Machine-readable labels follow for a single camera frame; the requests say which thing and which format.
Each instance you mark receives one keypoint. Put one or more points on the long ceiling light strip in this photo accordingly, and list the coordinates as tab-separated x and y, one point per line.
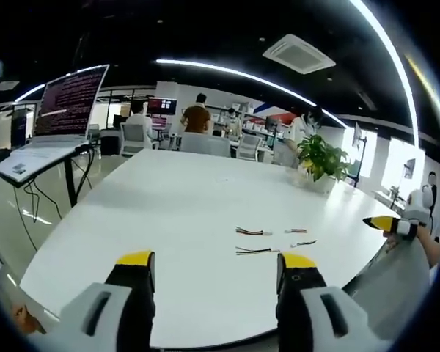
242	75

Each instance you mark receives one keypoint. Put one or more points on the ceiling air conditioner unit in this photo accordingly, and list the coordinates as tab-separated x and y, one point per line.
298	54

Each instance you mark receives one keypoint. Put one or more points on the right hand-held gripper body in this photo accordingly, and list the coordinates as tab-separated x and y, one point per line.
419	205

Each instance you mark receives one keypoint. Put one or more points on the white laptop stand black legs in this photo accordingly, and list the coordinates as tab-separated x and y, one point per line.
70	172

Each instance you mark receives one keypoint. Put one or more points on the green potted plant white pot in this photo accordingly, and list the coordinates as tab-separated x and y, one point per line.
320	157

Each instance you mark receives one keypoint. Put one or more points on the curved ceiling light strip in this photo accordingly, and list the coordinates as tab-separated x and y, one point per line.
396	55

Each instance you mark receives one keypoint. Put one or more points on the red screen monitor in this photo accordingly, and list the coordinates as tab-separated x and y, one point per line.
162	105

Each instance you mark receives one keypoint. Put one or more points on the open white laptop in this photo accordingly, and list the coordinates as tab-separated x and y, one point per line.
64	106

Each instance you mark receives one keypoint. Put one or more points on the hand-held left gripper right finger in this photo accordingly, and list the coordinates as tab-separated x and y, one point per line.
315	315

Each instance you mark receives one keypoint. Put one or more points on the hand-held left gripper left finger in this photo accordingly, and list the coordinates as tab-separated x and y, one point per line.
95	311

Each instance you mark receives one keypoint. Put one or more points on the dark standing display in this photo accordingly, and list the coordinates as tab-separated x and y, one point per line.
20	126

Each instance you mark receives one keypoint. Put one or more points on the grey office chair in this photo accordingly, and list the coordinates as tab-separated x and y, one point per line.
132	137
249	146
205	144

